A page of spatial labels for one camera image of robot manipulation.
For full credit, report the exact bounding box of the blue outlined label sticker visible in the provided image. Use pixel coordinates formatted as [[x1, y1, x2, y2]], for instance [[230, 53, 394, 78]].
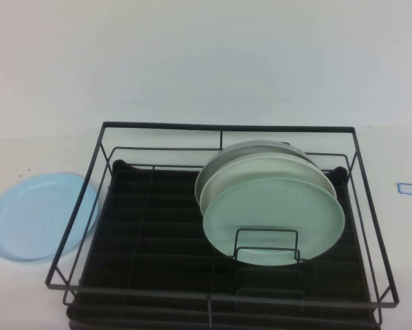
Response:
[[396, 181, 412, 198]]

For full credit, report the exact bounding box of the cream round plate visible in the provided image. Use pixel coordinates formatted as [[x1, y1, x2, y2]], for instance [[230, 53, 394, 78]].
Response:
[[199, 153, 338, 218]]

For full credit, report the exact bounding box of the black wire dish rack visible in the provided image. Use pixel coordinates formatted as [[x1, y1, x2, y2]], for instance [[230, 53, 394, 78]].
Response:
[[44, 120, 398, 330]]

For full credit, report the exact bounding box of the grey round plate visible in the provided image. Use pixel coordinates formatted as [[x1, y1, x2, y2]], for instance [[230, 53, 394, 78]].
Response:
[[194, 140, 325, 204]]

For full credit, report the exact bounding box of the mint green round plate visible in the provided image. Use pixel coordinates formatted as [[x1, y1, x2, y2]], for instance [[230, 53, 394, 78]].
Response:
[[202, 177, 347, 267]]

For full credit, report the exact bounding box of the light blue round plate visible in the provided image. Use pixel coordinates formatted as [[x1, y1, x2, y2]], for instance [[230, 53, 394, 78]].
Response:
[[0, 172, 99, 265]]

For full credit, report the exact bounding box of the black ribbed drip tray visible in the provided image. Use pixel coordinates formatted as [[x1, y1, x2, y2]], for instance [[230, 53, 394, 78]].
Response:
[[65, 158, 382, 330]]

